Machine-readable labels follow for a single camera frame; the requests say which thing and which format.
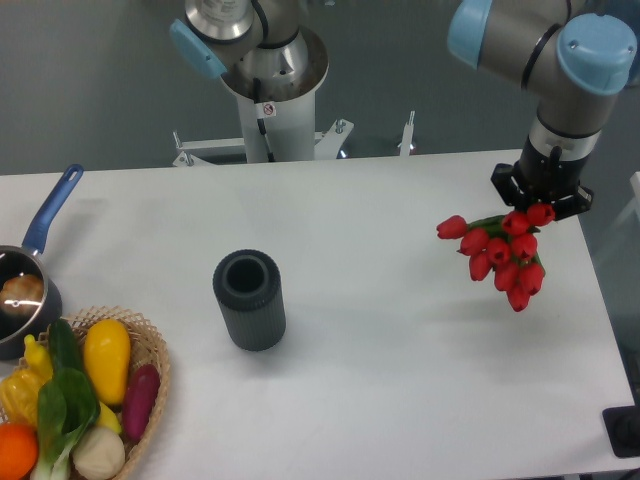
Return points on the blue handled saucepan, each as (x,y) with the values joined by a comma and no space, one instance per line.
(26,259)

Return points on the yellow bell pepper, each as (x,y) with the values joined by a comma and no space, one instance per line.
(19,396)

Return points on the yellow squash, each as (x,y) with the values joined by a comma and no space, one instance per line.
(106,355)

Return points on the dark green cucumber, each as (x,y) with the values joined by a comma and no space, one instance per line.
(63,347)

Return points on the bread roll in pan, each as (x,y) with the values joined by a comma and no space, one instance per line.
(21,296)

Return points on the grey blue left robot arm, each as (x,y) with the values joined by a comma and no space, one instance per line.
(260,49)

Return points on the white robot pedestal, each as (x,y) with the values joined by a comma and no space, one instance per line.
(272,131)

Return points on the green bok choy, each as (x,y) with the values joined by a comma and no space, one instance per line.
(67,408)

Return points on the orange fruit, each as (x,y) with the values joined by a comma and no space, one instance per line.
(19,450)

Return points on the red tulip bouquet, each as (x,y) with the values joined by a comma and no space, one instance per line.
(504,247)

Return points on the purple eggplant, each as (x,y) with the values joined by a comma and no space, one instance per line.
(139,401)

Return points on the woven wicker basket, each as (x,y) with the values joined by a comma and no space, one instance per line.
(147,347)

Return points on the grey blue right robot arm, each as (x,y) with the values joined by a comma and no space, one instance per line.
(576,63)

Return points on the small yellow pepper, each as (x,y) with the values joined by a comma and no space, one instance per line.
(38,358)

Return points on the yellow banana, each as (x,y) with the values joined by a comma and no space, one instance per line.
(108,419)

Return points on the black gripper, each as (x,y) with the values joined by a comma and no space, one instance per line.
(521,186)

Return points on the black device at edge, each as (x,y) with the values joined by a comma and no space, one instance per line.
(622,426)

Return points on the dark grey ribbed vase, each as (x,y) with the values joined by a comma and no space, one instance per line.
(247,285)

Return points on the beige garlic bulb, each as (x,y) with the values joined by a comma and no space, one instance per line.
(99,455)

